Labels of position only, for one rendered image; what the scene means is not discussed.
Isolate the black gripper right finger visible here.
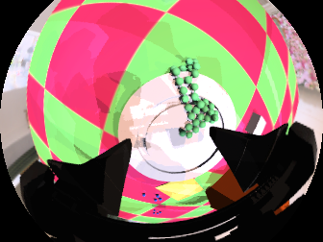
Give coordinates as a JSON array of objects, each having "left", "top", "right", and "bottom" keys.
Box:
[{"left": 209, "top": 122, "right": 288, "bottom": 193}]

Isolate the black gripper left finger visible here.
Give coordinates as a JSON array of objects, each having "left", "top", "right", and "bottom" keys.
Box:
[{"left": 46, "top": 137, "right": 134, "bottom": 216}]

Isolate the white round tray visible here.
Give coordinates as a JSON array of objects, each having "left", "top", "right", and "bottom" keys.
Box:
[{"left": 118, "top": 72, "right": 236, "bottom": 182}]

